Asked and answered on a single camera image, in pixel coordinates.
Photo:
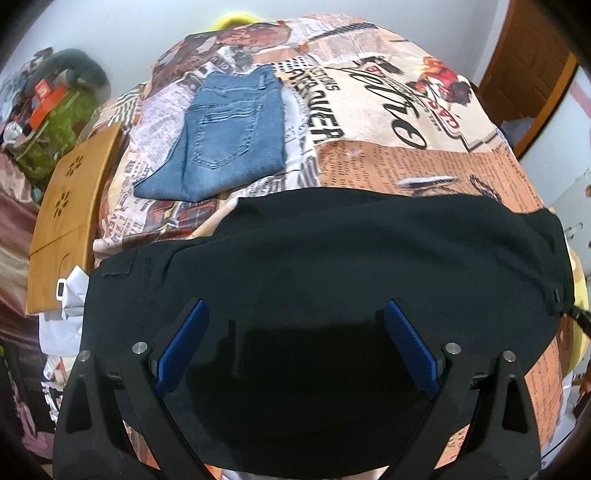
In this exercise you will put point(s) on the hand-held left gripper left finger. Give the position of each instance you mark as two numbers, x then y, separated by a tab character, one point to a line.
182	346

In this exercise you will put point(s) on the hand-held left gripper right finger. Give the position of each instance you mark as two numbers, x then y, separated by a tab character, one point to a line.
413	346

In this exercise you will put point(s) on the black pants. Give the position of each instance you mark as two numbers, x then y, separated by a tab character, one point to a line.
323	254

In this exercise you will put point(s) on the white plastic bag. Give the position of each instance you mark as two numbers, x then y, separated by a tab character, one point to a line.
60	332

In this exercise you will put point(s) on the yellow cloth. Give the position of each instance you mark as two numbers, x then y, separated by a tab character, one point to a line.
581	286

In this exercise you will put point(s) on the bamboo lap board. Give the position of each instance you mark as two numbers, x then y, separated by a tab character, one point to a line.
69	207

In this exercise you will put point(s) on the newspaper printed blanket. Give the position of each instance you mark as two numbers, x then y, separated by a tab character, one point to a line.
392	152

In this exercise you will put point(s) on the pink satin cloth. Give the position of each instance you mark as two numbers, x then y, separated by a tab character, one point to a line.
16	230

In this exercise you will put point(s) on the blue jeans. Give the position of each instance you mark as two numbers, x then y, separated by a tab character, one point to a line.
221	129

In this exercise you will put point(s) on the orange box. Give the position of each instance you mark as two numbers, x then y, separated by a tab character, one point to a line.
46	99

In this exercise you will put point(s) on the grey plush toy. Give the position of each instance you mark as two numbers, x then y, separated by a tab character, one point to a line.
87	64

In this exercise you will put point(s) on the brown wooden door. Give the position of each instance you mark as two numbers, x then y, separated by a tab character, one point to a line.
531	69

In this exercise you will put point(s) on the yellow round object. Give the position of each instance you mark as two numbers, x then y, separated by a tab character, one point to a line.
235	21

